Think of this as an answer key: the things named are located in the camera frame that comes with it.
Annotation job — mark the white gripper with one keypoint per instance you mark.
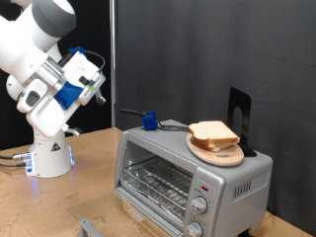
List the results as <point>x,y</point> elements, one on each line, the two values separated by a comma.
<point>42,121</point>

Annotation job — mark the metal spatula with blue block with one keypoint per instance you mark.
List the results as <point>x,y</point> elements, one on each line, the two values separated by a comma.
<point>149,121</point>

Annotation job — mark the glass oven door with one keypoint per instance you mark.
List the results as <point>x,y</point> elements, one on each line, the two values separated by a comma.
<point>89,227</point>

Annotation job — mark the white bread slice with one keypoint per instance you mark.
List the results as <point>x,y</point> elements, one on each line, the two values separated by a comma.
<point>205,146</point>
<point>212,130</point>

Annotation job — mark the silver toaster oven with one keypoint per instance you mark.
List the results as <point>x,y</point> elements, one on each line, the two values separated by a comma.
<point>171,138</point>

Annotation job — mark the red oven indicator light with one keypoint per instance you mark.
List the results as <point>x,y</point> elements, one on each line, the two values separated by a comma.
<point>205,188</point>

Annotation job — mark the silver oven knob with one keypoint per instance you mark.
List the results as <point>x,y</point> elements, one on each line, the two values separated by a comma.
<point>199,205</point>
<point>194,229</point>

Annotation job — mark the vertical metal pole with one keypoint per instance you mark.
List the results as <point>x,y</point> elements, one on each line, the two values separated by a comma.
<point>113,82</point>

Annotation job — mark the black curtain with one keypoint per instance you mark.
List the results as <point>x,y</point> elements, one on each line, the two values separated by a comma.
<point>95,33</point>

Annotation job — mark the dark grey backdrop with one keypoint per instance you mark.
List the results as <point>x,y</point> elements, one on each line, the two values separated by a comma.
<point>214,49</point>

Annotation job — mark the round wooden board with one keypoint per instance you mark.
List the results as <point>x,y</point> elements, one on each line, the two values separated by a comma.
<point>223,158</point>

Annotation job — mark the black metal bookend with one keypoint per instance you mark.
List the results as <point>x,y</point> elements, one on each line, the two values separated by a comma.
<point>245,102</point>

